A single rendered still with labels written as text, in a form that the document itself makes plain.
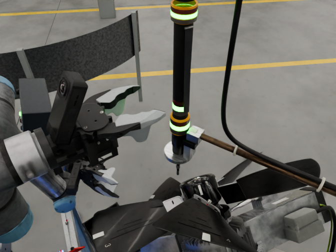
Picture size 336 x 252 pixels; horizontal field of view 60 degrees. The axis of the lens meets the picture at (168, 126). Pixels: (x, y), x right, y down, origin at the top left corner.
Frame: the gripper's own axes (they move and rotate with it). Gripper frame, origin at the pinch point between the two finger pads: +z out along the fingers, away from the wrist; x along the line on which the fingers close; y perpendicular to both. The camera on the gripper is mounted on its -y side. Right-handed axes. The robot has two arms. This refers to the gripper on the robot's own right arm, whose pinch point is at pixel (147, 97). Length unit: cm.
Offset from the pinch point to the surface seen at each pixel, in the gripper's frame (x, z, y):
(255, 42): -208, 288, 166
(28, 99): -72, -17, 41
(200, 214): 11.8, 6.1, 30.7
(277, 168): 20.0, 16.7, 11.4
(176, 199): -3.3, 9.9, 48.0
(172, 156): 0.6, 5.3, 19.8
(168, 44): -270, 182, 166
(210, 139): 6.9, 10.7, 11.3
